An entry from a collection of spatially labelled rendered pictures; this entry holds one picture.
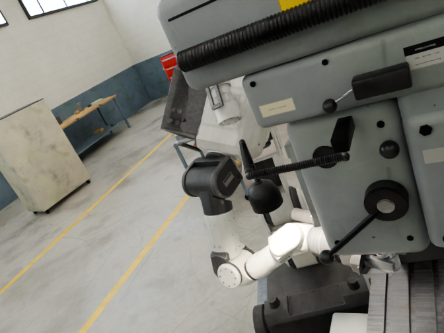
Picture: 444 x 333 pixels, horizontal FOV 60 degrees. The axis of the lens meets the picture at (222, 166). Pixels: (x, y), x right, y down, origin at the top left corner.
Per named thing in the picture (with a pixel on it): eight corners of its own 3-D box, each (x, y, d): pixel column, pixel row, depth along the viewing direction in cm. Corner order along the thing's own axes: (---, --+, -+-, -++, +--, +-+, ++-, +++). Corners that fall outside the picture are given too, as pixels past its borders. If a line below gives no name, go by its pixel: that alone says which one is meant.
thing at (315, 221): (313, 227, 86) (283, 146, 79) (316, 217, 89) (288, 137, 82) (331, 226, 84) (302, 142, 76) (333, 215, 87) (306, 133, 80)
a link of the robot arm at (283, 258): (302, 241, 96) (268, 264, 103) (324, 240, 101) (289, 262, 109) (291, 218, 99) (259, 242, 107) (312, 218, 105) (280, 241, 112)
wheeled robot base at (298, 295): (268, 259, 230) (248, 215, 218) (355, 236, 218) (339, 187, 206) (271, 351, 173) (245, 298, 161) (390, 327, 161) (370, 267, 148)
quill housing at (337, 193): (329, 263, 79) (277, 124, 67) (341, 204, 95) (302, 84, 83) (434, 259, 69) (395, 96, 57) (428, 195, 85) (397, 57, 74)
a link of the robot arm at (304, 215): (316, 259, 94) (280, 250, 102) (340, 257, 101) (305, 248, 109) (320, 213, 94) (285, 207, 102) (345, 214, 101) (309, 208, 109)
